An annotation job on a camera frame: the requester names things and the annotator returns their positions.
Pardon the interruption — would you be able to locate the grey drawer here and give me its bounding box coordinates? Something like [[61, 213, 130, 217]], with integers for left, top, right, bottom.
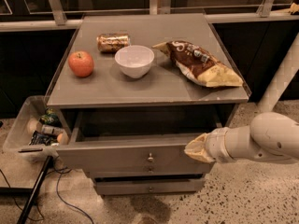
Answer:
[[94, 175, 205, 196], [84, 162, 212, 179], [55, 121, 216, 175]]

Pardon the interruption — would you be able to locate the gold soda can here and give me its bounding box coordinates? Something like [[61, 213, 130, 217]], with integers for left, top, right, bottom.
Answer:
[[96, 34, 131, 53]]

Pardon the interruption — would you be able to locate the grey bottom drawer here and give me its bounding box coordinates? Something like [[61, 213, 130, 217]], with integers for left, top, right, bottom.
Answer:
[[94, 175, 205, 196]]

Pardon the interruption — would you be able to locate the blue snack packet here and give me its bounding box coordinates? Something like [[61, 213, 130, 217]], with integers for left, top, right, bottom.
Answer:
[[29, 131, 57, 146]]

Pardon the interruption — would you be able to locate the red apple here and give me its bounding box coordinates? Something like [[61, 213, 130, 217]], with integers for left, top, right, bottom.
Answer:
[[68, 51, 94, 77]]

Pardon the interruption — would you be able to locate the grey top drawer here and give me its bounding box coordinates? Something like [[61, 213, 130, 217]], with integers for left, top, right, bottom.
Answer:
[[55, 121, 216, 175]]

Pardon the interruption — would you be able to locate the grey middle drawer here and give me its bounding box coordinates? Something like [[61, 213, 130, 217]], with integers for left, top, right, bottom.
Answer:
[[84, 162, 212, 179]]

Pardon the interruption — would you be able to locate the white angled pole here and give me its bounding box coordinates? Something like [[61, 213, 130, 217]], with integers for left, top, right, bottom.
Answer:
[[258, 37, 299, 112]]

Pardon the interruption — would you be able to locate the clear plastic bin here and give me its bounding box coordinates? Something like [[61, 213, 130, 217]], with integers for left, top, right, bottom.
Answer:
[[3, 96, 69, 162]]

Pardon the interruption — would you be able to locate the brown yellow chip bag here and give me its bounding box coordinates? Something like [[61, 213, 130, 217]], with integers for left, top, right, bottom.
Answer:
[[153, 40, 243, 88]]

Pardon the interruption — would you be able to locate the blue cable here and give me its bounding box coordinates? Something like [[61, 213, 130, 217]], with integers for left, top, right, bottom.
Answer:
[[55, 167, 95, 224]]

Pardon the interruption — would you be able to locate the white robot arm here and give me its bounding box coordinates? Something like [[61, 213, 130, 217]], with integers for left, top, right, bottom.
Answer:
[[184, 112, 299, 164]]

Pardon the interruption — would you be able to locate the white bottle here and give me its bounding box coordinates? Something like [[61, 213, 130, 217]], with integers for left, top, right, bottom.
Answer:
[[26, 119, 64, 136]]

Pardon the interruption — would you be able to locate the white bowl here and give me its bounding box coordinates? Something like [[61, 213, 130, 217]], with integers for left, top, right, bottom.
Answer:
[[115, 45, 154, 78]]

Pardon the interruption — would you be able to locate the black pole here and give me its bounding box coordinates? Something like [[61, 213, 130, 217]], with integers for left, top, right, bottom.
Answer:
[[17, 156, 53, 224]]

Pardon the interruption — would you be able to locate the metal railing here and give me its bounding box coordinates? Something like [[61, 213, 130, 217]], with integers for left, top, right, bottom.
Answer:
[[0, 0, 298, 32]]

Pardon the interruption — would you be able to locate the grey drawer cabinet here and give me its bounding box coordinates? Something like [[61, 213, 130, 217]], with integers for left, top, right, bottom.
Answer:
[[45, 13, 252, 198]]

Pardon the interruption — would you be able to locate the green snack bag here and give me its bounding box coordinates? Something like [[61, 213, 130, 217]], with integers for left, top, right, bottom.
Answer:
[[39, 108, 61, 127]]

